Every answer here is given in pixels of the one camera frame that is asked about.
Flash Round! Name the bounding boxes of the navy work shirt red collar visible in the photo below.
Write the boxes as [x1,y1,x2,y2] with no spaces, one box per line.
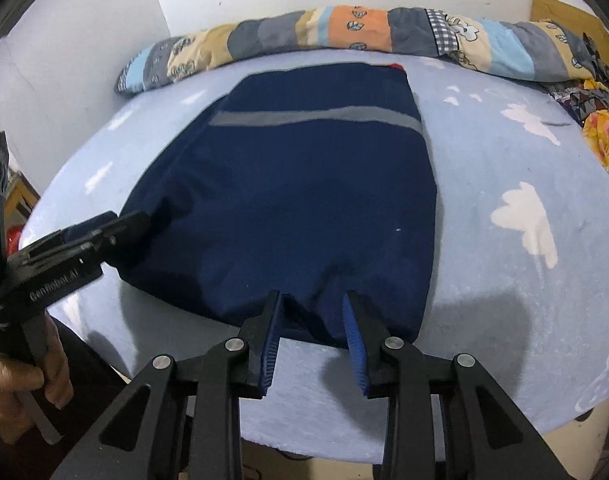
[120,63,437,346]

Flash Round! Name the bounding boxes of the pile of patterned clothes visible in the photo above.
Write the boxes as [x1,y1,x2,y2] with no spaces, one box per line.
[544,34,609,126]

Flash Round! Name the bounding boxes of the left hand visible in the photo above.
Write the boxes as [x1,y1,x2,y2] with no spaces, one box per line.
[0,312,73,444]

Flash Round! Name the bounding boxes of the red box on floor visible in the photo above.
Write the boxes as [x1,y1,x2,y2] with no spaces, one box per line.
[6,224,24,256]

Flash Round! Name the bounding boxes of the yellow floral scarf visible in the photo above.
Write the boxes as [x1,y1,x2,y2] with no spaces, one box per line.
[582,110,609,173]

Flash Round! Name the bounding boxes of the patchwork rolled quilt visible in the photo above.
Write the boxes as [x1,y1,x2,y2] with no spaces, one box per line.
[114,6,595,96]

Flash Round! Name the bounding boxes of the wooden headboard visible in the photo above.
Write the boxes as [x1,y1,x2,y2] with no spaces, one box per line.
[530,0,609,47]

